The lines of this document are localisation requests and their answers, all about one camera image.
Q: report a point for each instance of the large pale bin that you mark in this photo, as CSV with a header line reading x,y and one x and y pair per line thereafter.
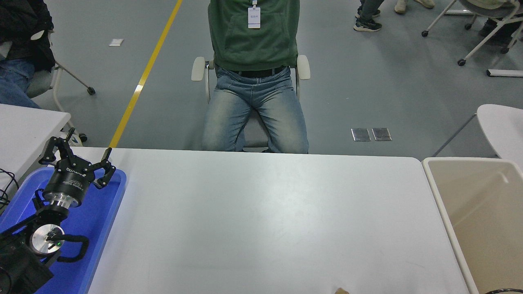
x,y
482,204

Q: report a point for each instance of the white ID badge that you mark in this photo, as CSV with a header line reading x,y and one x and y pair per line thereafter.
x,y
254,18

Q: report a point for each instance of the white side table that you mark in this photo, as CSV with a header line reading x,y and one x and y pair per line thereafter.
x,y
24,130

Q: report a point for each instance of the white-framed wheeled chair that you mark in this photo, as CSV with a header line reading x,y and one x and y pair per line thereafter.
x,y
490,10

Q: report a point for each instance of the grey chair white armrests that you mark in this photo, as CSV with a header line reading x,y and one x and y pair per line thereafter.
x,y
198,68

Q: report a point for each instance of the person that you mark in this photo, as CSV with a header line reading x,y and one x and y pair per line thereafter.
x,y
496,30
367,25
20,24
253,106
404,5

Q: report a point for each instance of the grey wheeled chair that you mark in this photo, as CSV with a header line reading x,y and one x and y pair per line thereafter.
x,y
39,83

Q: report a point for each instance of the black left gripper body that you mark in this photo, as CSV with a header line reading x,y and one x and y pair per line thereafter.
x,y
68,181

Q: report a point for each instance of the white rounded table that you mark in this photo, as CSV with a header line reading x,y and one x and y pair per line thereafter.
x,y
502,126

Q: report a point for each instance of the silver floor plate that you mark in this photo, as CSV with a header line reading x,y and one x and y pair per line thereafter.
x,y
361,134
382,134

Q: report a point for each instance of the white bar on floor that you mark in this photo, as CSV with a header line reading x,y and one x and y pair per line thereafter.
x,y
504,72

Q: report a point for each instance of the blue plastic tray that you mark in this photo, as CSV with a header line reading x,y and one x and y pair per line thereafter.
x,y
98,212

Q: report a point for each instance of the tan paper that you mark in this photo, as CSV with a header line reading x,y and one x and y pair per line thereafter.
x,y
341,291

